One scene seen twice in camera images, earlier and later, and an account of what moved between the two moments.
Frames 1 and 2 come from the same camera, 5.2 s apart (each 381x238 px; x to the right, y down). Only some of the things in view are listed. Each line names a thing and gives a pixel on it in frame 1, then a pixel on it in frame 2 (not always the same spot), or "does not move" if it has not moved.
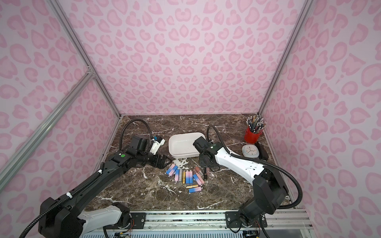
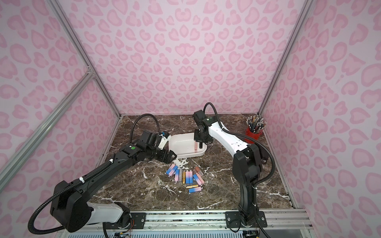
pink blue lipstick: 169,169 does not move
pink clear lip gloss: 199,170 does not move
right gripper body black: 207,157 to 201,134
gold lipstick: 191,186 does not move
